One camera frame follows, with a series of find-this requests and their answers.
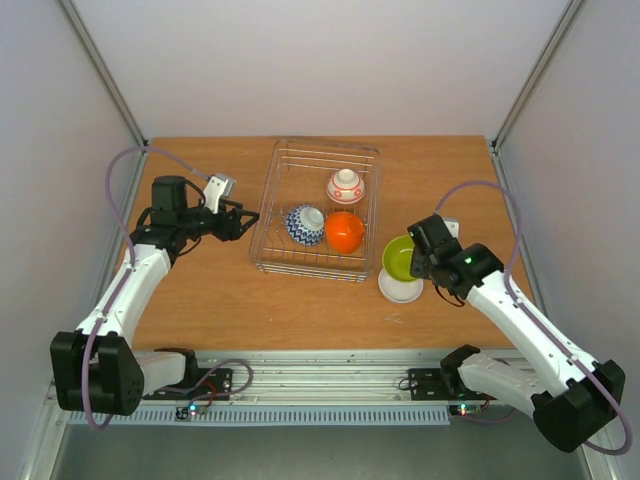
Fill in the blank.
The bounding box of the lime green bowl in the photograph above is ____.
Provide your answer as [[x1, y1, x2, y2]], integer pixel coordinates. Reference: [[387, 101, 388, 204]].
[[382, 235, 415, 282]]

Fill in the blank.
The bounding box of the blue patterned bowl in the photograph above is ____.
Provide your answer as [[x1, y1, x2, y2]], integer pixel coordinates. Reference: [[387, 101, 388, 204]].
[[285, 205, 325, 247]]

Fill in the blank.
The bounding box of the wire dish rack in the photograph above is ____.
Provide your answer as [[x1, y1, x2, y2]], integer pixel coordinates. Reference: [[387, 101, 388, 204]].
[[250, 138, 380, 282]]

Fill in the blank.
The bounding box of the orange bowl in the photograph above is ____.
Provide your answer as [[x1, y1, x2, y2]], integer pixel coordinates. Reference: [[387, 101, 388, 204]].
[[325, 211, 365, 254]]

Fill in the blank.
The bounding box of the red patterned bowl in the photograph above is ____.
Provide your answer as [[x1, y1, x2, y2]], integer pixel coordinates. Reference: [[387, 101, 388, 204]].
[[326, 168, 365, 205]]

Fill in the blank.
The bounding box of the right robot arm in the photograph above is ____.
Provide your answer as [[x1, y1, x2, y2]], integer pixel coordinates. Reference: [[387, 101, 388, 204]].
[[407, 214, 626, 453]]

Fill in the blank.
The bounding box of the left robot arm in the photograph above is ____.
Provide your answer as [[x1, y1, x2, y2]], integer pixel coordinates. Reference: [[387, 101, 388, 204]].
[[50, 173, 259, 416]]

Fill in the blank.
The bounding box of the white bowl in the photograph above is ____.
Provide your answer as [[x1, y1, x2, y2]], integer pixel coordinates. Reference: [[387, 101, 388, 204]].
[[378, 269, 424, 304]]

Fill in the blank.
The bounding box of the right circuit board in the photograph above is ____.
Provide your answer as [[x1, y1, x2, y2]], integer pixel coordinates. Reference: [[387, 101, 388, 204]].
[[449, 403, 487, 417]]

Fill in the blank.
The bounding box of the circuit board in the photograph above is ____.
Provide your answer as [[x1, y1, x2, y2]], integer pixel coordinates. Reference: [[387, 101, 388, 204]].
[[449, 403, 487, 417], [174, 404, 207, 421]]

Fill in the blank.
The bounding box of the left circuit board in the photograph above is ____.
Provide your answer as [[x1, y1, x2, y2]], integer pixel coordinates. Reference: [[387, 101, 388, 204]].
[[174, 404, 207, 421]]

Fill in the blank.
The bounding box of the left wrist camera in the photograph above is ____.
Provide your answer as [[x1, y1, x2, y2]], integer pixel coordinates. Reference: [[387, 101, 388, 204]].
[[203, 173, 236, 214]]

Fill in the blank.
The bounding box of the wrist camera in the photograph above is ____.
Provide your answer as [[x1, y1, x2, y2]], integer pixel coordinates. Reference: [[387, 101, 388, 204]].
[[442, 217, 460, 239], [203, 173, 236, 214]]

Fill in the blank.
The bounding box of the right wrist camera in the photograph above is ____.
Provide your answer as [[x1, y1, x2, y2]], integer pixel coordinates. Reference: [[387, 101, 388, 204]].
[[442, 217, 460, 239]]

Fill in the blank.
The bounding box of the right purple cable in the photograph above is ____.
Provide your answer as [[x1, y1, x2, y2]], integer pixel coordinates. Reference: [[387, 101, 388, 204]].
[[437, 180, 634, 455]]

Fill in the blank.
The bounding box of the purple cable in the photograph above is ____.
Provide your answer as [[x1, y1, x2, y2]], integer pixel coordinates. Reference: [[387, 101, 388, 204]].
[[437, 180, 634, 455], [79, 146, 211, 431]]

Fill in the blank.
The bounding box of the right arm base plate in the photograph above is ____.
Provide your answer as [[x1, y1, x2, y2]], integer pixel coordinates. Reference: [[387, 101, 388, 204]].
[[406, 368, 492, 402]]

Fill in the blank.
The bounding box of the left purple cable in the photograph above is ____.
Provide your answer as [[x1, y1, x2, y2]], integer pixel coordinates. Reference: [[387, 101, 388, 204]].
[[79, 146, 211, 431]]

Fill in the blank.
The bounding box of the aluminium rail frame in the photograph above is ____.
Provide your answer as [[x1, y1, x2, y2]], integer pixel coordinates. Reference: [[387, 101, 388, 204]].
[[47, 347, 596, 406]]

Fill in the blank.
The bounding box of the grey slotted cable duct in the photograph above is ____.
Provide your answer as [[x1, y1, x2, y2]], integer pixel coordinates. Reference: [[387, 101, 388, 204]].
[[67, 404, 451, 427]]

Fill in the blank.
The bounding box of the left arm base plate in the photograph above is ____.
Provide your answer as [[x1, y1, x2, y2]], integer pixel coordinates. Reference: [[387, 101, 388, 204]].
[[143, 368, 235, 401]]

